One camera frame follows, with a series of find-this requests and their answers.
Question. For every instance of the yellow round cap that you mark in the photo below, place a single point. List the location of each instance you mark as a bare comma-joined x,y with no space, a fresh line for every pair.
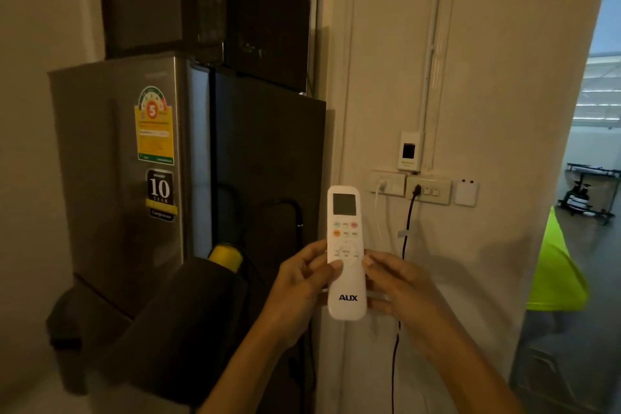
225,257

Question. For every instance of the black microwave oven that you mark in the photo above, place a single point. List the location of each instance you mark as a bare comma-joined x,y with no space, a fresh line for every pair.
155,11

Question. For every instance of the white breaker box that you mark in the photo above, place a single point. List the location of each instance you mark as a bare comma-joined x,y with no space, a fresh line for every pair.
410,151

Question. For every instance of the grey refrigerator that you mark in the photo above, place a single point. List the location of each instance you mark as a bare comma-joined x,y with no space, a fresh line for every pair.
106,185

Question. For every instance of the white remote wall holder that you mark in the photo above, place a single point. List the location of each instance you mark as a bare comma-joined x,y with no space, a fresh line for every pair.
466,193

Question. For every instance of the person's right hand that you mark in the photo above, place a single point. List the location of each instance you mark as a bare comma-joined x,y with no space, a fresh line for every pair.
407,297

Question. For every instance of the louvre window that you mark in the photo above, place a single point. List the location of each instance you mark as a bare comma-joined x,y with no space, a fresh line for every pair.
599,88

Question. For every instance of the white remote control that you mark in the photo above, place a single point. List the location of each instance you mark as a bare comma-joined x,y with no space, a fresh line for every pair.
345,229

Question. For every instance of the white conduit pipe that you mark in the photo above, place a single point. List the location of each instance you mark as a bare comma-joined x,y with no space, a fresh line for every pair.
429,74

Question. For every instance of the white wall socket box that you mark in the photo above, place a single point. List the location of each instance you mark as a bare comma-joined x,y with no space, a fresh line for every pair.
395,183

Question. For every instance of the yellow energy label sticker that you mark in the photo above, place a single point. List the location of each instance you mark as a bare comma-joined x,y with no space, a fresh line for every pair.
154,132

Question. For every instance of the white switch socket box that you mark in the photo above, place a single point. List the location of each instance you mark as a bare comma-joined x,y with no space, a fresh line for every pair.
434,190

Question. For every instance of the white bottle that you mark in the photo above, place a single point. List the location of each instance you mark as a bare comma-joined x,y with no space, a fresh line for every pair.
577,200

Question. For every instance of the person's left hand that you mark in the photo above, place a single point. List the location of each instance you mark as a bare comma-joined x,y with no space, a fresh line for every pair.
296,292

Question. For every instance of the person's left forearm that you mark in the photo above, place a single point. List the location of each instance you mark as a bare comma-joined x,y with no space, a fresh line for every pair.
252,379

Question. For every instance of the black warranty sticker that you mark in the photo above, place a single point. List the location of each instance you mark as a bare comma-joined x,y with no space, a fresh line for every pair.
160,190

